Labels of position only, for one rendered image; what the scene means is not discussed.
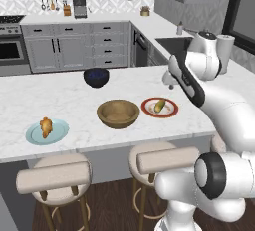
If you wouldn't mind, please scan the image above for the dark sink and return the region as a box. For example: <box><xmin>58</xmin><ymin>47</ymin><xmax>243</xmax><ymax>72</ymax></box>
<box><xmin>154</xmin><ymin>36</ymin><xmax>194</xmax><ymax>64</ymax></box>

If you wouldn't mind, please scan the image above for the beige cushioned wooden stool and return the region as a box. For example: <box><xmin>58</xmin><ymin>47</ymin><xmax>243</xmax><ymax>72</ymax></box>
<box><xmin>127</xmin><ymin>141</ymin><xmax>201</xmax><ymax>222</ymax></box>
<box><xmin>15</xmin><ymin>152</ymin><xmax>94</xmax><ymax>231</ymax></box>

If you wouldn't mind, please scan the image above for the rail with hanging tools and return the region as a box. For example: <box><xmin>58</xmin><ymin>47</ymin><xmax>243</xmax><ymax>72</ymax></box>
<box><xmin>37</xmin><ymin>0</ymin><xmax>61</xmax><ymax>12</ymax></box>

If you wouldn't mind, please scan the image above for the wooden knife block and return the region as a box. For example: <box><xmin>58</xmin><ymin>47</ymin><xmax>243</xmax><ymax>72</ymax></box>
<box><xmin>62</xmin><ymin>4</ymin><xmax>73</xmax><ymax>17</ymax></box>

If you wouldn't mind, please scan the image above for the orange chicken drumstick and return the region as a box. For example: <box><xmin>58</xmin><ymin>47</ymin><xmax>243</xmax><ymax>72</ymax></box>
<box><xmin>39</xmin><ymin>116</ymin><xmax>55</xmax><ymax>139</ymax></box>

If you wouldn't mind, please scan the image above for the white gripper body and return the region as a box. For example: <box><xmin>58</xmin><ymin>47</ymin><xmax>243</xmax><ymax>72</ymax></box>
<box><xmin>161</xmin><ymin>71</ymin><xmax>179</xmax><ymax>91</ymax></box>

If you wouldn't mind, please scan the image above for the red rimmed white plate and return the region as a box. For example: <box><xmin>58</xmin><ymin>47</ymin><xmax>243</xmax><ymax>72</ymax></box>
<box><xmin>140</xmin><ymin>97</ymin><xmax>180</xmax><ymax>119</ymax></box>

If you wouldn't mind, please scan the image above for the green cucumber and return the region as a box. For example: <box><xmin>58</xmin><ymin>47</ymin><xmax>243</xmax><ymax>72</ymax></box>
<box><xmin>153</xmin><ymin>99</ymin><xmax>166</xmax><ymax>115</ymax></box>

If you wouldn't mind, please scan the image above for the light blue plate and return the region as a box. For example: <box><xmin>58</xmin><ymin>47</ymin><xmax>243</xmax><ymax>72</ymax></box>
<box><xmin>25</xmin><ymin>118</ymin><xmax>71</xmax><ymax>146</ymax></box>

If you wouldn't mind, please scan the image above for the grey soap dispenser bottle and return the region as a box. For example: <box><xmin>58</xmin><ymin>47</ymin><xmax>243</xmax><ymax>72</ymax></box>
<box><xmin>176</xmin><ymin>20</ymin><xmax>185</xmax><ymax>37</ymax></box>

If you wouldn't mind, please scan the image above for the steel oven with hob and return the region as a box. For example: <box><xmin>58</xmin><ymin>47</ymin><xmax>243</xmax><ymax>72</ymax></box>
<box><xmin>0</xmin><ymin>14</ymin><xmax>32</xmax><ymax>78</ymax></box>

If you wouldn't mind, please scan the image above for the grey cupboard run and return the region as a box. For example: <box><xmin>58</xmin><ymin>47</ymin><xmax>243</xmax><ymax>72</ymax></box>
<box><xmin>20</xmin><ymin>20</ymin><xmax>132</xmax><ymax>74</ymax></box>

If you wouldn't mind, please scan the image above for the steel coffee machine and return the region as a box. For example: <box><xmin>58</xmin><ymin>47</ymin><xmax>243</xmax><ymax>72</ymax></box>
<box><xmin>72</xmin><ymin>0</ymin><xmax>89</xmax><ymax>20</ymax></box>

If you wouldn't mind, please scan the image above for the black dishwasher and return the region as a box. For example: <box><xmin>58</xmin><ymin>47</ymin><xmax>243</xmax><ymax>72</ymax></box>
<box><xmin>131</xmin><ymin>29</ymin><xmax>149</xmax><ymax>68</ymax></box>

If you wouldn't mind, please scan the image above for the wooden bowl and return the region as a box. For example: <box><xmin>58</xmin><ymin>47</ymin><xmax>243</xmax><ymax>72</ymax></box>
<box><xmin>96</xmin><ymin>99</ymin><xmax>141</xmax><ymax>130</ymax></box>

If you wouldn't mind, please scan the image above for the dark blue bowl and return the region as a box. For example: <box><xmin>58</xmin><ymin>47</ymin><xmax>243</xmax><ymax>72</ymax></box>
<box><xmin>83</xmin><ymin>68</ymin><xmax>111</xmax><ymax>89</ymax></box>

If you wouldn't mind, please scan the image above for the small potted plant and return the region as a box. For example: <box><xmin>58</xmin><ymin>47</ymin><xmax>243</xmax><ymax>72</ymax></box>
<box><xmin>139</xmin><ymin>5</ymin><xmax>151</xmax><ymax>17</ymax></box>

